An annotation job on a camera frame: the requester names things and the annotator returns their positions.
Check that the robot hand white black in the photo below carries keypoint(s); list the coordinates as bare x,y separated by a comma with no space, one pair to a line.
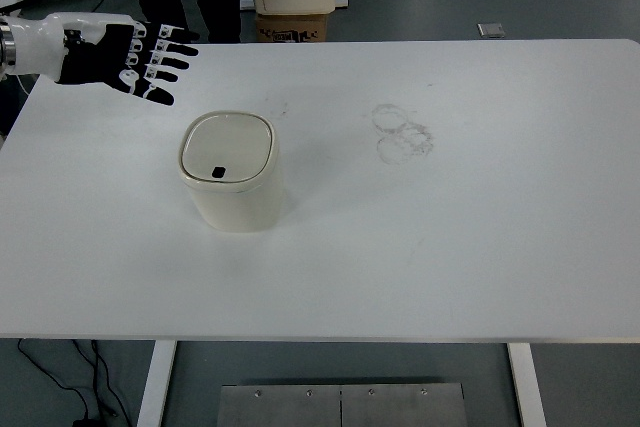
85,64

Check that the cream trash bin lid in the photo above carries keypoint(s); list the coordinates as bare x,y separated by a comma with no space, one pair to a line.
227,144

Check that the cream trash bin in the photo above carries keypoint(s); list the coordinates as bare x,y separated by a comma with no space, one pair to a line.
237,207

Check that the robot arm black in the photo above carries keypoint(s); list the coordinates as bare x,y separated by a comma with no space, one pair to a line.
6,49

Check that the brown cardboard box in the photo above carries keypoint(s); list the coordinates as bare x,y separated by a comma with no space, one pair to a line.
292,27

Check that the white floor base bar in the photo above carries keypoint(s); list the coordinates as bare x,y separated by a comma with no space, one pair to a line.
344,1

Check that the white table leg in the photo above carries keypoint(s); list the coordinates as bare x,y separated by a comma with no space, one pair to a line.
157,382
527,382

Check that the grey metal plate with screws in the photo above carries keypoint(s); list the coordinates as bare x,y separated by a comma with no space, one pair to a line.
280,407
405,407

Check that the small grey floor plate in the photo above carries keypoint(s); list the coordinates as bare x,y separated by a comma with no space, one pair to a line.
491,30

